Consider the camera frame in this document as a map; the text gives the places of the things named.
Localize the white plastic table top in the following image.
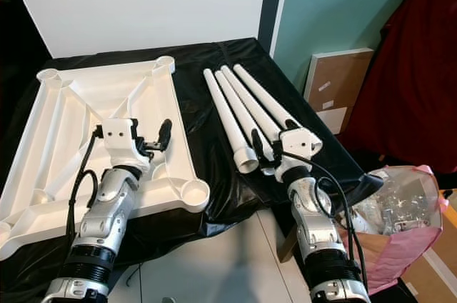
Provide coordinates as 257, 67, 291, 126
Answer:
0, 56, 211, 261

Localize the pink plastic bag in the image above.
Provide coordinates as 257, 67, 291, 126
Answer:
346, 164, 451, 297

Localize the brown board with white frame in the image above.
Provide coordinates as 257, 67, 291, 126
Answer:
301, 47, 376, 136

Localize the black plastic table cover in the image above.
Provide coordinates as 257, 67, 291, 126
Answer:
0, 37, 385, 303

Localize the large white board panel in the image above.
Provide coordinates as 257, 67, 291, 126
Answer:
4, 0, 271, 59

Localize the clear plastic bag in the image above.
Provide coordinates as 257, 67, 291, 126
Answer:
353, 167, 445, 236

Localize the dark red fabric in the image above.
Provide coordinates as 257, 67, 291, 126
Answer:
339, 0, 457, 175

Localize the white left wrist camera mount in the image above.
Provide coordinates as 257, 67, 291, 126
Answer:
100, 117, 152, 172

